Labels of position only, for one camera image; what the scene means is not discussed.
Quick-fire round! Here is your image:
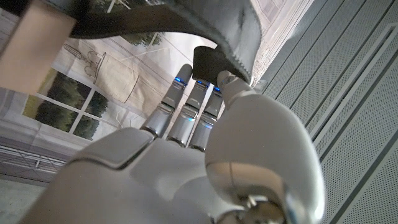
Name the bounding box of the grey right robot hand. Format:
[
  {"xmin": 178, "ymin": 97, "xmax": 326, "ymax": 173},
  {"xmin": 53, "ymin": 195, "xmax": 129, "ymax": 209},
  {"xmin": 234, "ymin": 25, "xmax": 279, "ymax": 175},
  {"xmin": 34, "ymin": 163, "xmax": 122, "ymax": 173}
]
[{"xmin": 17, "ymin": 63, "xmax": 326, "ymax": 224}]

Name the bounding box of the black leather belt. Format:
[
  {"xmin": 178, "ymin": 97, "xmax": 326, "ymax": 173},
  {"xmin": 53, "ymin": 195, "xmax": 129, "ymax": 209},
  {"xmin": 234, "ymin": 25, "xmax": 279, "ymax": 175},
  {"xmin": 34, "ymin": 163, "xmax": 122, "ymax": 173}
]
[{"xmin": 0, "ymin": 0, "xmax": 264, "ymax": 86}]

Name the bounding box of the wooden hanger with metal clips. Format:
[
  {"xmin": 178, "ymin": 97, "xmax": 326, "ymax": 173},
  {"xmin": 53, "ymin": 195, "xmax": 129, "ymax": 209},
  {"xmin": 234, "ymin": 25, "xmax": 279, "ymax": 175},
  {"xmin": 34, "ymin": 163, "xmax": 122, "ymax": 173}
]
[{"xmin": 0, "ymin": 0, "xmax": 78, "ymax": 96}]

